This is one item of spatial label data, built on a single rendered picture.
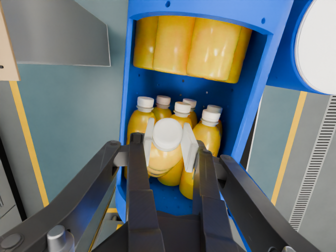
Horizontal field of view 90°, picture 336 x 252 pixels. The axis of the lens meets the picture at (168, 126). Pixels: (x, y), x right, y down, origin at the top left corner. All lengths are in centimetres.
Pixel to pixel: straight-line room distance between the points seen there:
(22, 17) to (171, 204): 70
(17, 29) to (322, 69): 85
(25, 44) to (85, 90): 94
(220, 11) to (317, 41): 36
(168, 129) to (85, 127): 153
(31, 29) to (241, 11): 66
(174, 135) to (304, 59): 42
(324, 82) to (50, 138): 189
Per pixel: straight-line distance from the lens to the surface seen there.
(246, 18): 27
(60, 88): 172
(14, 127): 206
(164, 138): 21
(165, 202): 48
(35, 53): 76
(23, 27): 75
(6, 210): 233
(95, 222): 117
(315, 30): 57
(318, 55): 58
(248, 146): 165
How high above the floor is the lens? 147
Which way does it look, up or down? 71 degrees down
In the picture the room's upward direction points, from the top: 176 degrees clockwise
